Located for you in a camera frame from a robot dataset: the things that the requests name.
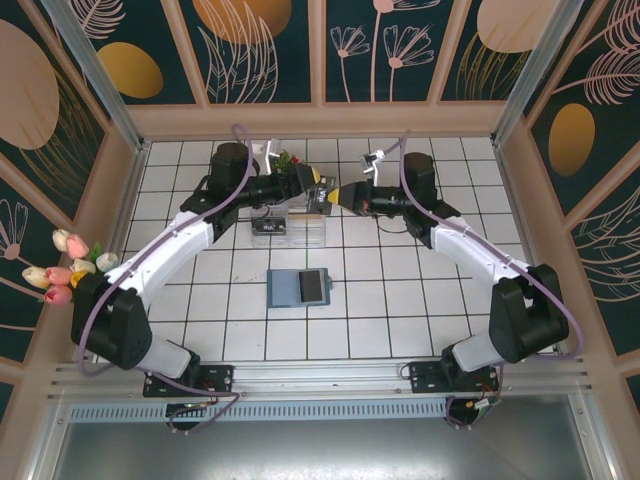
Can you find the blue card holder wallet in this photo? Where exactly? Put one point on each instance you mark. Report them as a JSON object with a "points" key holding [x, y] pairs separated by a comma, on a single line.
{"points": [[282, 290]]}

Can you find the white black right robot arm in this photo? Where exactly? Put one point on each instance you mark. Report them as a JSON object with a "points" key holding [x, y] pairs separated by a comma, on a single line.
{"points": [[480, 255]]}

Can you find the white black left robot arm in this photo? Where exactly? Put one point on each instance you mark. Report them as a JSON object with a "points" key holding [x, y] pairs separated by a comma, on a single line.
{"points": [[165, 250]]}

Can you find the gold card stack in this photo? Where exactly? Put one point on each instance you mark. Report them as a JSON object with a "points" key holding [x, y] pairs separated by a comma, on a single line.
{"points": [[299, 217]]}

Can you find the clear acrylic card stand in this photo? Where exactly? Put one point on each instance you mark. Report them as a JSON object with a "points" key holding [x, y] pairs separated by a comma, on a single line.
{"points": [[305, 232]]}

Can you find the plain black card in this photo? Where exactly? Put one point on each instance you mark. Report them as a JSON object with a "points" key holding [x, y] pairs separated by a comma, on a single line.
{"points": [[310, 287]]}

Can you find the small red flower plant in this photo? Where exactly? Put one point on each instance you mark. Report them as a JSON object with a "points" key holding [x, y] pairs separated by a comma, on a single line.
{"points": [[286, 160]]}

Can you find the artificial tulip bouquet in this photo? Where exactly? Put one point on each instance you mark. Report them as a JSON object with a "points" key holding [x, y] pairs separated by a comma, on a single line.
{"points": [[60, 275]]}

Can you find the aluminium frame post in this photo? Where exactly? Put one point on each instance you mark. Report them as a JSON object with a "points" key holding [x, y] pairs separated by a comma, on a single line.
{"points": [[95, 75], [545, 70]]}

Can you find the aluminium mounting rail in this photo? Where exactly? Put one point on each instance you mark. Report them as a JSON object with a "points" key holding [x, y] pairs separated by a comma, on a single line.
{"points": [[320, 377]]}

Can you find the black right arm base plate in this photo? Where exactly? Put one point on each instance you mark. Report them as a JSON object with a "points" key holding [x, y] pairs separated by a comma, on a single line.
{"points": [[425, 377]]}

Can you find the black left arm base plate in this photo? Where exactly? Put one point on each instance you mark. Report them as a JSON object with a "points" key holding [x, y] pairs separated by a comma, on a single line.
{"points": [[220, 380]]}

